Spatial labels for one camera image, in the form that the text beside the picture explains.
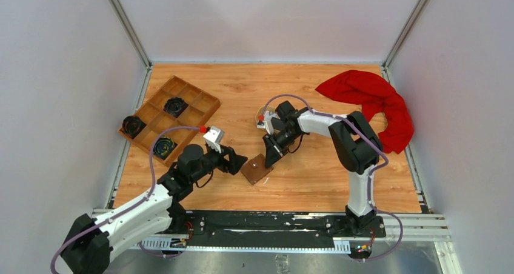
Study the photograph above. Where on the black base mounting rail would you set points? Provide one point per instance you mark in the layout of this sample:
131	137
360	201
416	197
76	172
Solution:
218	230

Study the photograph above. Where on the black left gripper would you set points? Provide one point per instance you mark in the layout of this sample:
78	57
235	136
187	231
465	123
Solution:
234	162

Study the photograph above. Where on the wooden compartment tray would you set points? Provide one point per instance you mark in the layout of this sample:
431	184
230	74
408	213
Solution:
177	103

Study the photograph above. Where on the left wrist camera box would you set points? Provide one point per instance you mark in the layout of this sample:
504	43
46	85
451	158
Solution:
213	137

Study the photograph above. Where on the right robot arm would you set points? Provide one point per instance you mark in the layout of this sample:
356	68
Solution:
357	146

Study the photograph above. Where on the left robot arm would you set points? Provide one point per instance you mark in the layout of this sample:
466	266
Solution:
93	243

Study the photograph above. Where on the red cloth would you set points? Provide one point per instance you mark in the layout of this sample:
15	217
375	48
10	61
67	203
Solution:
375	95

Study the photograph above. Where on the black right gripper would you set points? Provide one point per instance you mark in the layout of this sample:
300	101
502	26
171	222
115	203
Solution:
274	151

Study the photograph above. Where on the brown leather card holder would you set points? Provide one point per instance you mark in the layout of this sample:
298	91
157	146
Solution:
254	169

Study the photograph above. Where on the beige oval tray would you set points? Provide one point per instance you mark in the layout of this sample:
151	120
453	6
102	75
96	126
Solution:
267	112

